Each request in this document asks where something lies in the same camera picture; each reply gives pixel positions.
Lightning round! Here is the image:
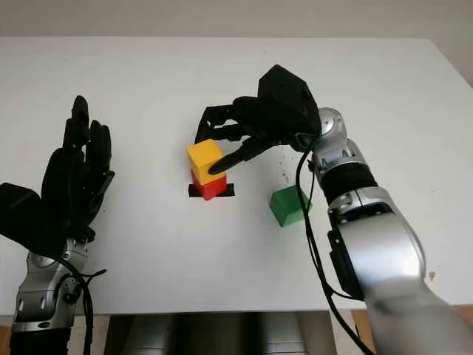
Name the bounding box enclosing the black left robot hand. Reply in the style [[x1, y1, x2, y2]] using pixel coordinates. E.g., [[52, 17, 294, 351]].
[[40, 95, 116, 238]]

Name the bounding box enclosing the dark grey robot torso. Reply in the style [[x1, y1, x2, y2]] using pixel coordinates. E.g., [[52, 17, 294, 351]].
[[106, 312, 330, 355]]

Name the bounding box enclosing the yellow cube block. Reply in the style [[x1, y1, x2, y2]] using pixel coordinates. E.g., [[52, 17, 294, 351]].
[[186, 139, 226, 186]]

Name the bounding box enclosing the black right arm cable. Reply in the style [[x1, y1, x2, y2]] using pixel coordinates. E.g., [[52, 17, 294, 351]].
[[295, 147, 374, 355]]

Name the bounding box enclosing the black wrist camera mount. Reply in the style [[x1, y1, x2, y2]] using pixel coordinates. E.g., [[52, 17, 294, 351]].
[[257, 64, 321, 135], [0, 181, 71, 257]]

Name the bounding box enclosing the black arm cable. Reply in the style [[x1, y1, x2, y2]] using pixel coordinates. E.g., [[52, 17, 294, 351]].
[[295, 147, 374, 355], [58, 254, 108, 355]]

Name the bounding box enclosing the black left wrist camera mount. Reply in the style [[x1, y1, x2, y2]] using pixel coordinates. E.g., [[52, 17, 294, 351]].
[[0, 181, 71, 257]]

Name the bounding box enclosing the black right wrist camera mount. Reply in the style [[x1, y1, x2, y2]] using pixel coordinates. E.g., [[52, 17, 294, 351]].
[[257, 64, 321, 135]]

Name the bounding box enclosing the black tape strip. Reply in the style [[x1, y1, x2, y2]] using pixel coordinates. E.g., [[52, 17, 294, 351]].
[[187, 183, 237, 198]]

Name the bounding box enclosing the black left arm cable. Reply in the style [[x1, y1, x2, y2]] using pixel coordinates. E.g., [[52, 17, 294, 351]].
[[58, 254, 108, 355]]

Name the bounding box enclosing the green cube block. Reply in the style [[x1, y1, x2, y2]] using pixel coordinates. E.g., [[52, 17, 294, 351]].
[[269, 184, 313, 228]]

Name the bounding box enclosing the red cube block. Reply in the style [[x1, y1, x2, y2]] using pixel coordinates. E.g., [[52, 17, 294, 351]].
[[190, 168, 227, 202]]

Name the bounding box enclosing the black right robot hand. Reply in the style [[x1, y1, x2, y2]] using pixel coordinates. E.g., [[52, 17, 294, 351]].
[[194, 95, 312, 176]]

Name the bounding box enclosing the white table leg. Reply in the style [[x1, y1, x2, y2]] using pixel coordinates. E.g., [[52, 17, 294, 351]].
[[327, 310, 358, 355]]

